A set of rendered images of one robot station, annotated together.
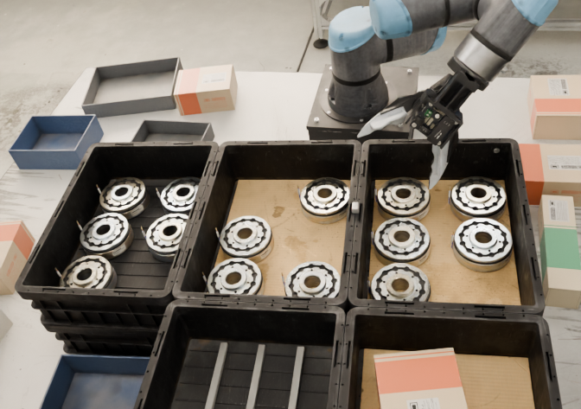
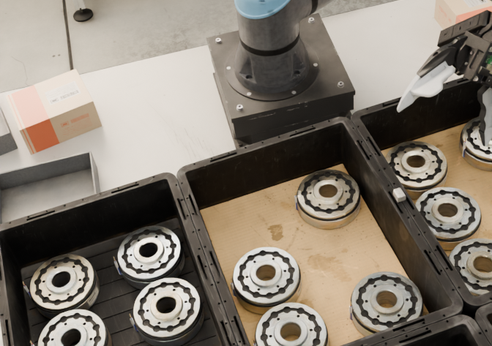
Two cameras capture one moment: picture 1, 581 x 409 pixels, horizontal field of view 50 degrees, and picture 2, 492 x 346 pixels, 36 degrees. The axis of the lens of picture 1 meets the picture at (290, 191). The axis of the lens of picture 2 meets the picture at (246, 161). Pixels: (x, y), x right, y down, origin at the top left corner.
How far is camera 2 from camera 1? 0.48 m
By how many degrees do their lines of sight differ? 19
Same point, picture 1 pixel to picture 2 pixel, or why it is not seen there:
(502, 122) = (425, 50)
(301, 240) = (328, 256)
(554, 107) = not seen: hidden behind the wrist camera
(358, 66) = (283, 28)
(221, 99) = (84, 118)
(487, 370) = not seen: outside the picture
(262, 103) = (133, 107)
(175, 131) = (39, 178)
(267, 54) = (19, 46)
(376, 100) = (303, 64)
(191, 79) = (31, 104)
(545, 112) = not seen: hidden behind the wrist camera
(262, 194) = (242, 219)
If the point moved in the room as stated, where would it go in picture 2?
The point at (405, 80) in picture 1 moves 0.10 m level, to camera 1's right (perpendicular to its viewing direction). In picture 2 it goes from (312, 32) to (349, 12)
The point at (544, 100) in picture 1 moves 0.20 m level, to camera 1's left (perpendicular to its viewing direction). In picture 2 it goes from (467, 14) to (396, 55)
